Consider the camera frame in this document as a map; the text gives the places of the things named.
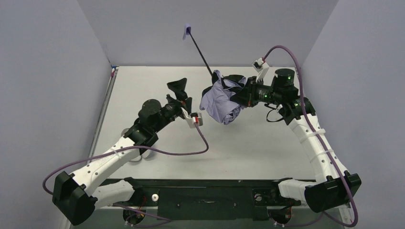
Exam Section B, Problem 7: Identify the purple cable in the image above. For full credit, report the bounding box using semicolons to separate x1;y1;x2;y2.
42;121;210;229
262;45;359;228

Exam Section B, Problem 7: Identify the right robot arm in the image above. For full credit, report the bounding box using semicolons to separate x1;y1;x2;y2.
230;68;362;213

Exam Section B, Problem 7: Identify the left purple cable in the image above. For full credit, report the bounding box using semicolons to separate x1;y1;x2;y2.
42;121;210;229

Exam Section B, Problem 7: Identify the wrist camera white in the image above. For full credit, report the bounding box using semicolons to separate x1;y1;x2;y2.
181;108;203;128
252;58;270;82

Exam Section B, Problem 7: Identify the lavender umbrella case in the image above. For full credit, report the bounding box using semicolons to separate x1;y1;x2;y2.
121;128;156;163

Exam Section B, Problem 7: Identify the lavender umbrella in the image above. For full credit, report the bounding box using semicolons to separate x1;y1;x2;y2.
182;23;247;125

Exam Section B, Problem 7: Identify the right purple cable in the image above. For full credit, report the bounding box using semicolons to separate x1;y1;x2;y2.
262;45;359;228

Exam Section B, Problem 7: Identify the aluminium frame rail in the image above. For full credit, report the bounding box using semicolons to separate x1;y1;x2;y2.
76;182;349;213

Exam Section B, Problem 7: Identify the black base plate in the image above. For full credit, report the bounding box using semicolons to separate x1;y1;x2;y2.
92;177;308;221

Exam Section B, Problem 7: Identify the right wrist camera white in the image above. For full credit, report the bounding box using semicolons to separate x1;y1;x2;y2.
252;58;270;82

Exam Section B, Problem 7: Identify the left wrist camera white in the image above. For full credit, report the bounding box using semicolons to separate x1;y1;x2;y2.
181;108;203;128

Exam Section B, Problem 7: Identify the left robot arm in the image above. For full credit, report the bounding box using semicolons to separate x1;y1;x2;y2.
52;78;192;226

